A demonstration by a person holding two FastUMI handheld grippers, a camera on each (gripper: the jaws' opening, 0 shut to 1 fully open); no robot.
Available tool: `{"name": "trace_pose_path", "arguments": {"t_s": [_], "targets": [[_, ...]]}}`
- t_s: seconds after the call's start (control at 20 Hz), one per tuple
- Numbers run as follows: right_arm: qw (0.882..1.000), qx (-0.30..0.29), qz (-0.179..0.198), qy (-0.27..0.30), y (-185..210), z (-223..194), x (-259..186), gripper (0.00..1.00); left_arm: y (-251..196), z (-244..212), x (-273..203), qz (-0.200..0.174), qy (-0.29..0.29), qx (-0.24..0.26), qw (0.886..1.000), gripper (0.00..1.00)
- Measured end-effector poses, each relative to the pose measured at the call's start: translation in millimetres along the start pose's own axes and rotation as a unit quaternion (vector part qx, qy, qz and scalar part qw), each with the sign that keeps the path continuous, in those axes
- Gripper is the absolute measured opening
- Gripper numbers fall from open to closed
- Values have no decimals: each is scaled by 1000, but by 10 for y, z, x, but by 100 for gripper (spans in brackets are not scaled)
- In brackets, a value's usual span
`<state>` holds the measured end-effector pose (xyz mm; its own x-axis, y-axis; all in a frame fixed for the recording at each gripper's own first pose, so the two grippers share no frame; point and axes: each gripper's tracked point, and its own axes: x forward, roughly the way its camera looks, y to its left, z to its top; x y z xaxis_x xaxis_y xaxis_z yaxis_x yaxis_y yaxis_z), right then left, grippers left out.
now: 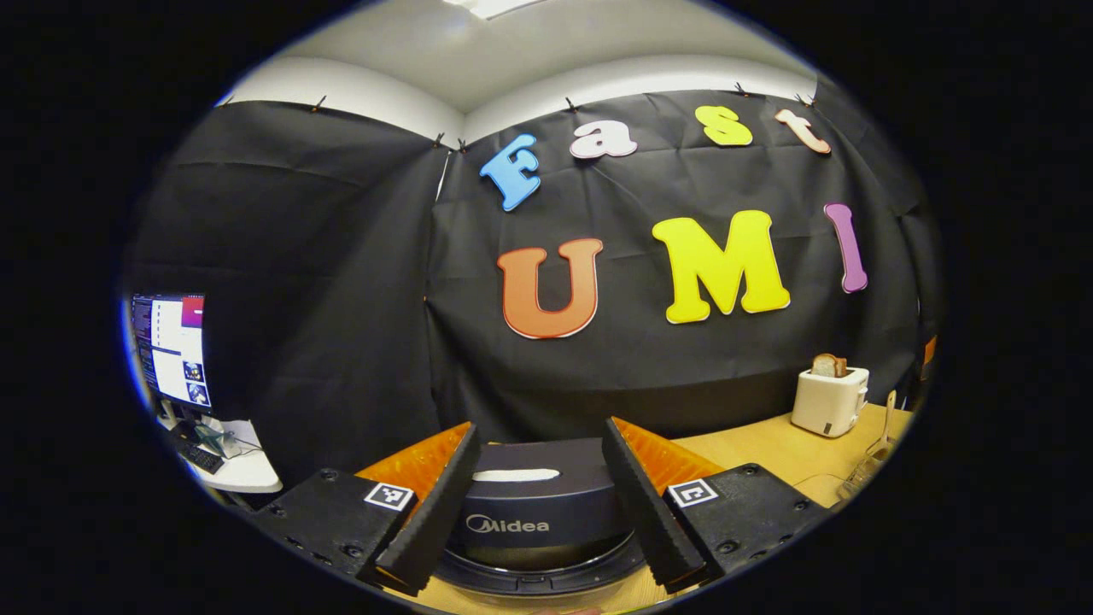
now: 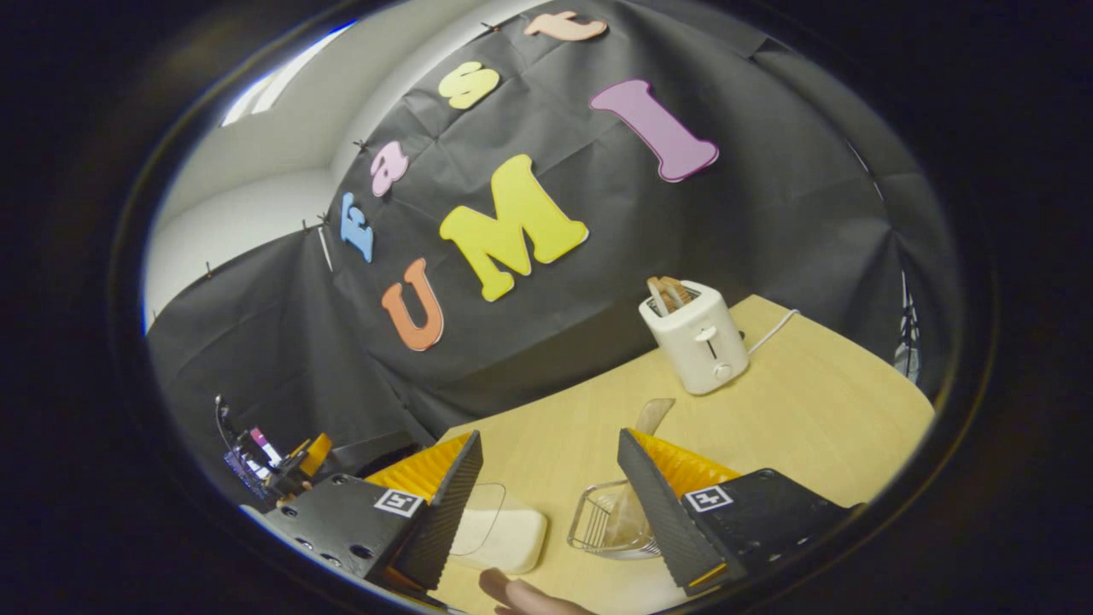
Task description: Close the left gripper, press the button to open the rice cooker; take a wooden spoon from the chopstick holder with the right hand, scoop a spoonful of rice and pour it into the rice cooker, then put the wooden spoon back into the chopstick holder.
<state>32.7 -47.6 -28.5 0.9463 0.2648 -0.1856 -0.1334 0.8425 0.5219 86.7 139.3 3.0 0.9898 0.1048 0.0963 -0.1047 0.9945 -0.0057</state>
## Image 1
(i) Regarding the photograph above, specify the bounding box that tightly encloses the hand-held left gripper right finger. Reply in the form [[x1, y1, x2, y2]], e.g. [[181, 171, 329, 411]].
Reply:
[[602, 416, 833, 593]]

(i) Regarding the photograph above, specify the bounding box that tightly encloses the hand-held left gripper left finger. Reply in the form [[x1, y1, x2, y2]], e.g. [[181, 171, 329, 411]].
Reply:
[[252, 421, 482, 596]]

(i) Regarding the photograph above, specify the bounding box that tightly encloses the black silver rice cooker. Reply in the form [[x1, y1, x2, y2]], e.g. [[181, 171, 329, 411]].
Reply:
[[435, 437, 647, 596]]

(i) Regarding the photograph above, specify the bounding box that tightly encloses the metal wire chopstick holder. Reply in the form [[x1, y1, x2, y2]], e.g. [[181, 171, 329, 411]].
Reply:
[[837, 440, 897, 501]]

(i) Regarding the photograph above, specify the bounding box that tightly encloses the white toaster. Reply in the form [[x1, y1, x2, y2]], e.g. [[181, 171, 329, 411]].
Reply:
[[791, 366, 870, 438]]

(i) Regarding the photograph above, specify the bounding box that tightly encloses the clear plastic container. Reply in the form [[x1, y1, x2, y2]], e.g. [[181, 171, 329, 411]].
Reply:
[[794, 472, 855, 511]]

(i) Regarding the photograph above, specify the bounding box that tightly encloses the white side table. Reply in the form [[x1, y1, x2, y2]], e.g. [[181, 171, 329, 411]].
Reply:
[[162, 414, 283, 495]]

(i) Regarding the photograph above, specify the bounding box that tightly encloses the black keyboard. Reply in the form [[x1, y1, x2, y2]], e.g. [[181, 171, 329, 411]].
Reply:
[[175, 440, 225, 475]]

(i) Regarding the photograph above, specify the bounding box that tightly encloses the black backdrop cloth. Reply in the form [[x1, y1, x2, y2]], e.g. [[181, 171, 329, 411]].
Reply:
[[124, 88, 944, 488]]

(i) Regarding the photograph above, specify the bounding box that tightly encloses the computer monitor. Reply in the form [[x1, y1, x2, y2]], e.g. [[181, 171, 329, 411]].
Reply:
[[130, 293, 213, 417]]

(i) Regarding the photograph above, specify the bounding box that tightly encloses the ceiling light panel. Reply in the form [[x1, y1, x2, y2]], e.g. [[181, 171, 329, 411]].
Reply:
[[444, 0, 547, 20]]

